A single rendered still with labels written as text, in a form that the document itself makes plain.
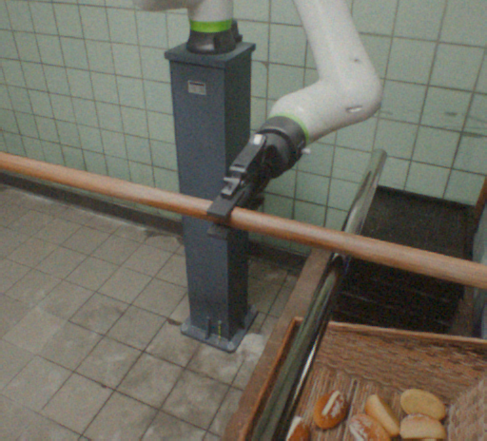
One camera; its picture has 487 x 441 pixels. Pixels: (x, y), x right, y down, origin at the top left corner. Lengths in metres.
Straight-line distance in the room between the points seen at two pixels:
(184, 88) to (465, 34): 0.95
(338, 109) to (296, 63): 1.02
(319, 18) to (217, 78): 0.52
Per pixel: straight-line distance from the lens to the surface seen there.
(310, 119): 0.89
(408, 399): 1.18
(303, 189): 2.09
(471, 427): 1.12
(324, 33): 0.90
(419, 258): 0.62
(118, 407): 1.91
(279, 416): 0.48
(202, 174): 1.52
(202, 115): 1.42
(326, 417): 1.12
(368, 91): 0.86
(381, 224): 1.20
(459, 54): 1.78
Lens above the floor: 1.59
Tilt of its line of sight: 34 degrees down
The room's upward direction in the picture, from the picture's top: straight up
